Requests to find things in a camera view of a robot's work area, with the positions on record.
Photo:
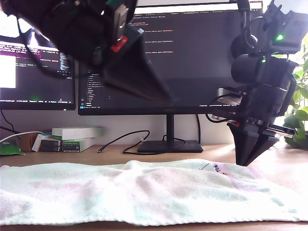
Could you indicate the black headphones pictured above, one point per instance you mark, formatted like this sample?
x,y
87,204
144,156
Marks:
x,y
244,14

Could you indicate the potted green leafy plant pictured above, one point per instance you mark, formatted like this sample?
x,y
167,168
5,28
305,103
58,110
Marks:
x,y
300,115

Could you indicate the small dark box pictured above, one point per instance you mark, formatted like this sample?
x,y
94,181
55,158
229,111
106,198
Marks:
x,y
49,146

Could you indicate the white box green label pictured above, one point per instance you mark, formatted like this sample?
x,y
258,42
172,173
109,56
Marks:
x,y
72,145

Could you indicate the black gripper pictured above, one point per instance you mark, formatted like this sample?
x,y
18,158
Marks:
x,y
262,106

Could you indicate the small white box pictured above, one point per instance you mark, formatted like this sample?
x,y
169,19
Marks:
x,y
36,144

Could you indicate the pale green pink tea towel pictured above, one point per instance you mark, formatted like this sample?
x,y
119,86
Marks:
x,y
154,192

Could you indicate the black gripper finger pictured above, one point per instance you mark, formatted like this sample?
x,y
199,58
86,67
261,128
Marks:
x,y
125,83
130,65

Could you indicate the brown cardboard box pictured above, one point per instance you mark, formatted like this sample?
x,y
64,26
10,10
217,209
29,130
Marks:
x,y
26,144

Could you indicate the green packet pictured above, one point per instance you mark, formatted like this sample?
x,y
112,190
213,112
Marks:
x,y
12,149

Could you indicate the long white cardboard box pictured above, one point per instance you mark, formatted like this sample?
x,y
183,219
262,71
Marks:
x,y
77,133

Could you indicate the large black computer monitor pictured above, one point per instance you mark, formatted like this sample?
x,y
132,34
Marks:
x,y
192,72

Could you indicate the smaller black computer monitor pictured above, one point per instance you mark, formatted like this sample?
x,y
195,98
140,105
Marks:
x,y
36,91

